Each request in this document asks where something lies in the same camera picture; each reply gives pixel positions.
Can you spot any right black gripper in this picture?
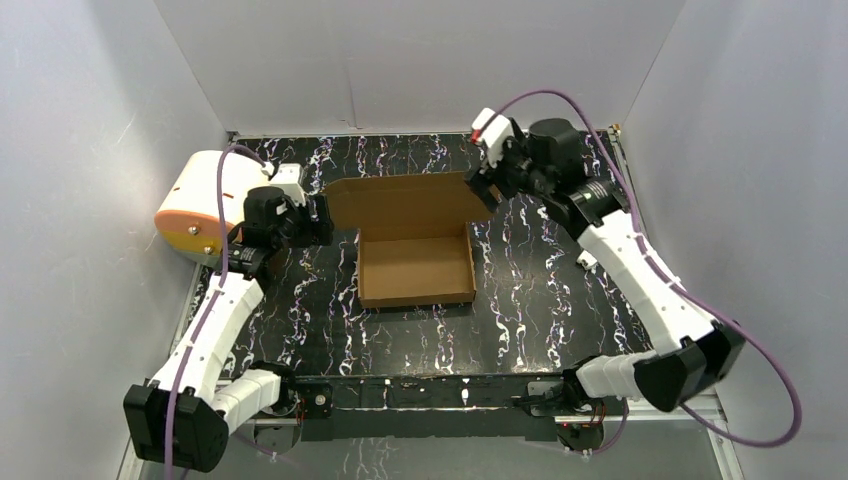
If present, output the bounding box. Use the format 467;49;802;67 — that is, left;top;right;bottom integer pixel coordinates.
460;128;550;214

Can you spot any brown cardboard box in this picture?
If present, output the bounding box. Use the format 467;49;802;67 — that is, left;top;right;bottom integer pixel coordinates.
323;171;493;309

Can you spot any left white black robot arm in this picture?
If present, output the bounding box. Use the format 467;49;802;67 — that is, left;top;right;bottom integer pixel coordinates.
123;186;334;472

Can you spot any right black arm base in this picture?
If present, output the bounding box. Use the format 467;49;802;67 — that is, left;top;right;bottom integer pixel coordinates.
511;370;630;458

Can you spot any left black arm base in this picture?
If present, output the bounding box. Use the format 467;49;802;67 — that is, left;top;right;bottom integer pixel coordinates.
248;360;334;458

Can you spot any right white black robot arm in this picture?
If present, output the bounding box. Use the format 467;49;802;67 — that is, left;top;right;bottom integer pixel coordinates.
465;108;746;414

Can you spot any cream cylindrical drum device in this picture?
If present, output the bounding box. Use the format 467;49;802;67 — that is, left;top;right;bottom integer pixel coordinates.
154;150;273;268

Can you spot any small white plastic clip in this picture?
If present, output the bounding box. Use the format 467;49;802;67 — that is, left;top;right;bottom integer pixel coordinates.
576;250;598;271

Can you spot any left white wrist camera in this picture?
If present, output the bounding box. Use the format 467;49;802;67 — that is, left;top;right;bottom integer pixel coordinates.
268;163;307;207

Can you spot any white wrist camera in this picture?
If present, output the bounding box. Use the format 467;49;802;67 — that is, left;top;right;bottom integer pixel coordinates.
471;108;522;170
268;163;307;207

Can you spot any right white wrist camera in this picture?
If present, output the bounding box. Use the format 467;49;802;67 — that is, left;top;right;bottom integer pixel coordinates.
471;108;522;170

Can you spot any aluminium front frame rail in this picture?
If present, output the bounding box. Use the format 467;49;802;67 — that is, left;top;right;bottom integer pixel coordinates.
119;376;727;427

